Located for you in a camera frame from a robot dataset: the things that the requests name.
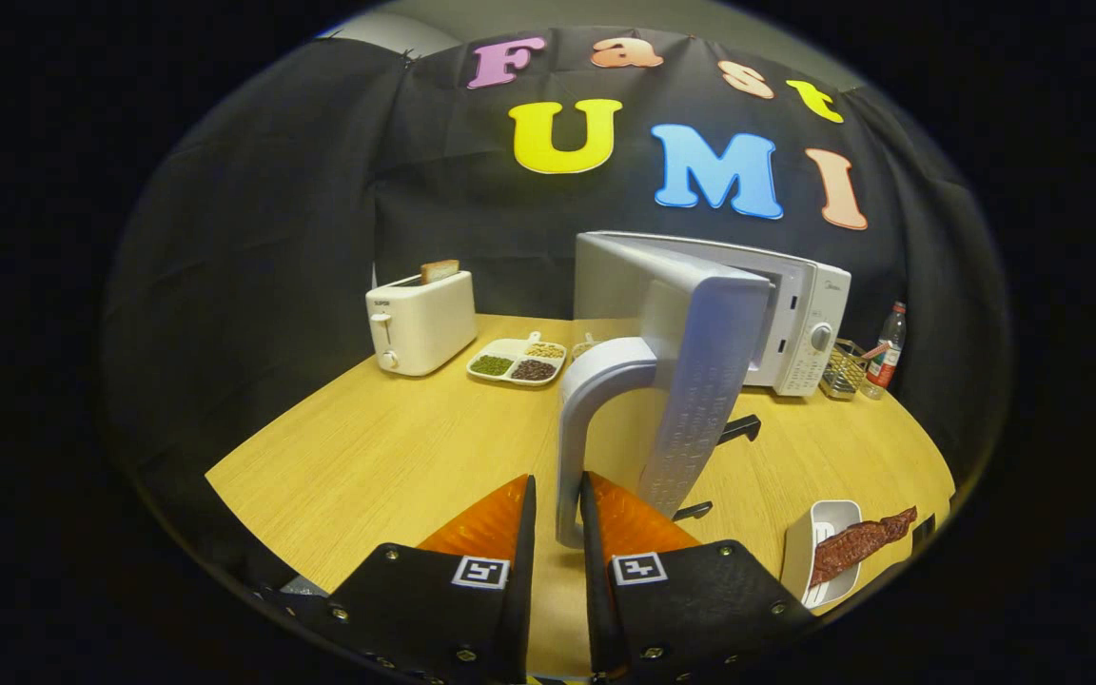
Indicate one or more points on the small black bracket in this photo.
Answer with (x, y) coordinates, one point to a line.
(743, 428)
(694, 512)

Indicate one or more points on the black backdrop cloth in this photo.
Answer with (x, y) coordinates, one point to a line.
(272, 238)

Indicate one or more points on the dried red meat strip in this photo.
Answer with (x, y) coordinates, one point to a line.
(862, 542)

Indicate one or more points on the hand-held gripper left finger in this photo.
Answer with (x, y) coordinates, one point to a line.
(523, 571)

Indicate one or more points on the pink stick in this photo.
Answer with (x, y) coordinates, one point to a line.
(874, 351)

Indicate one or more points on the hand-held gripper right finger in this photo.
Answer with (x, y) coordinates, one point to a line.
(594, 571)

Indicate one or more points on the toast bread slice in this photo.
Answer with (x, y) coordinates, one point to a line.
(440, 271)

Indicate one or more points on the small white plastic tray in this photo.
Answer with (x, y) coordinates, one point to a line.
(805, 552)

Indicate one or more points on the white divided dish of beans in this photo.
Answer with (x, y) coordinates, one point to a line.
(515, 363)

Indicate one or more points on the white pop-up toaster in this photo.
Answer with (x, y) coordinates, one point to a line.
(420, 328)

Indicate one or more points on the clear plastic bottle red label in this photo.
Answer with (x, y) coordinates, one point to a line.
(886, 357)

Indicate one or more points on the white toaster oven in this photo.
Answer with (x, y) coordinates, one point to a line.
(700, 333)

